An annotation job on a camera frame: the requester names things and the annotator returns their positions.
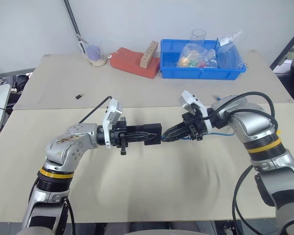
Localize clear plastic cup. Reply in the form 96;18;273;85
189;28;207;47

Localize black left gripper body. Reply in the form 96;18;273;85
109;117;132;156

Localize clear bag with dark contents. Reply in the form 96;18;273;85
215;29;246;70

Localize wooden block with holes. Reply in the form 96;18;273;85
139;41;159;69

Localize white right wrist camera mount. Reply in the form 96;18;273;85
178;90;214;136

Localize beige table mat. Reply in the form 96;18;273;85
0;102;294;224

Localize black clutter beside table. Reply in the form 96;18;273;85
11;74;32;99

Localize dark door frame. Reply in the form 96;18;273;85
270;24;294;70

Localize clear bag with purple item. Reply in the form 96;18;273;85
75;35;108;67

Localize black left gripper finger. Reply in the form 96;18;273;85
126;136;159;143
126;132;160;139

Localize bag of colourful small items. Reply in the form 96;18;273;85
176;43;218;70

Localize blue plastic bin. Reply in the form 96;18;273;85
160;39;247;80

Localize grey desk edge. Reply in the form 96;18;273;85
0;68;37;80

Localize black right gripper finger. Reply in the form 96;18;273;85
162;123;191;138
162;132;193;143

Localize red-orange foam block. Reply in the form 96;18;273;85
109;47;161;79

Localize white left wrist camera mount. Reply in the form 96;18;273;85
101;98;124;149

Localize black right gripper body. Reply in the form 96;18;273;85
181;112;208;141

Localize small black box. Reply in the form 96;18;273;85
126;123;162;147

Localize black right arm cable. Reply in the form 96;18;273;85
207;92;280;235

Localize blue Ethernet cable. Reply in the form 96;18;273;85
161;94;236;143

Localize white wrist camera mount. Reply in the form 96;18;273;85
101;98;124;149
178;90;214;136

